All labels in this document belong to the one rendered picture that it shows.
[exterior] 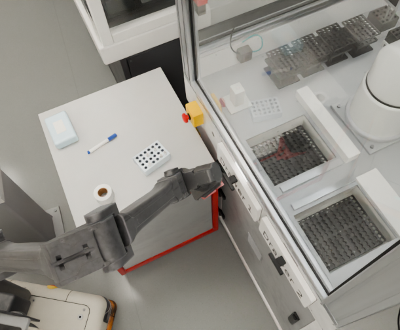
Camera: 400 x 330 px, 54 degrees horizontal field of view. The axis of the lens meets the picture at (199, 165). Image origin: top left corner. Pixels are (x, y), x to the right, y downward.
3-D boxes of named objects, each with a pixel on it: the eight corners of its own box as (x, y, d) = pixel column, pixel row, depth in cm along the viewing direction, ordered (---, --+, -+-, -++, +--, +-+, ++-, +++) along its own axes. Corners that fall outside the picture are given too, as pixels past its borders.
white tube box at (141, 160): (146, 176, 154) (145, 171, 150) (133, 162, 157) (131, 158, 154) (171, 158, 157) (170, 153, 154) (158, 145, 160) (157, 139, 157)
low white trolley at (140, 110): (124, 282, 210) (80, 238, 143) (88, 188, 237) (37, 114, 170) (221, 235, 220) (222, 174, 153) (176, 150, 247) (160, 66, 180)
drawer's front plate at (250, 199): (254, 222, 137) (257, 210, 127) (217, 157, 150) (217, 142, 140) (258, 220, 137) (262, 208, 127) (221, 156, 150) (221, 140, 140)
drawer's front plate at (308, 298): (304, 308, 123) (311, 302, 113) (258, 228, 136) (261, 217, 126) (309, 305, 123) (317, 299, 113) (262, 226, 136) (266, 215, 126)
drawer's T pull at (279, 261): (279, 275, 120) (280, 275, 119) (267, 254, 123) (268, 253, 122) (290, 270, 121) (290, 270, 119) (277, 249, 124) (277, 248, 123)
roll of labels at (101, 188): (110, 206, 148) (108, 202, 145) (93, 202, 149) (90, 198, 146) (116, 190, 151) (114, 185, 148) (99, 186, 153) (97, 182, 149)
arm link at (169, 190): (74, 219, 69) (95, 275, 70) (101, 211, 67) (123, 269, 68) (162, 168, 109) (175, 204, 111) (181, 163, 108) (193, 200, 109)
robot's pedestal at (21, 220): (15, 272, 215) (-77, 226, 148) (8, 223, 229) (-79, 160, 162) (69, 253, 219) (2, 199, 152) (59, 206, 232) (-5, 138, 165)
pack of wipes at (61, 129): (80, 141, 163) (76, 135, 159) (57, 150, 161) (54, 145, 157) (68, 114, 169) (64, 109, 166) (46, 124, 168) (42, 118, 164)
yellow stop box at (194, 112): (192, 128, 154) (191, 118, 148) (184, 115, 157) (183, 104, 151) (204, 124, 155) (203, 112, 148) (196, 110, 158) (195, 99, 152)
